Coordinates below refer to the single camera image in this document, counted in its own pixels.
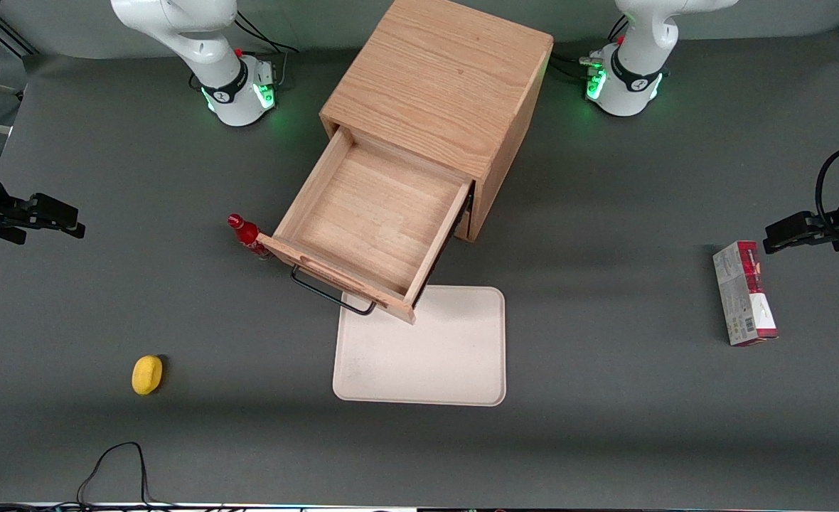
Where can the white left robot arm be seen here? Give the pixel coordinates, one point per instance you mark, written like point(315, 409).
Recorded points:
point(640, 43)

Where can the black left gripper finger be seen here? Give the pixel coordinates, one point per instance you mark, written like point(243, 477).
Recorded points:
point(778, 244)
point(778, 229)

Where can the dark aluminium frame rail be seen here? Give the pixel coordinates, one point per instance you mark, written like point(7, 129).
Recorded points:
point(14, 39)

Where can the red cola bottle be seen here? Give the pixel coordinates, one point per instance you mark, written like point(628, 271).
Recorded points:
point(244, 229)

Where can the yellow lemon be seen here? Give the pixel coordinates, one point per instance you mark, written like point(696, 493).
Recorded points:
point(146, 375)

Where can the grey and red carton box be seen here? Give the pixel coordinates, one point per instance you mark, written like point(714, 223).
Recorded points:
point(743, 299)

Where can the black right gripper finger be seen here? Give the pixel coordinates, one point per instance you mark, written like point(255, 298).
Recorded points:
point(72, 229)
point(70, 212)

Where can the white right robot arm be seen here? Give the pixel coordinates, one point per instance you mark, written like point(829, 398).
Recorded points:
point(199, 43)

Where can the wooden drawer cabinet body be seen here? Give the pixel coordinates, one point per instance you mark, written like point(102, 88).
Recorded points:
point(448, 78)

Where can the beige plastic tray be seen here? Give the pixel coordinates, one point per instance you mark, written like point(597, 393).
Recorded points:
point(434, 355)

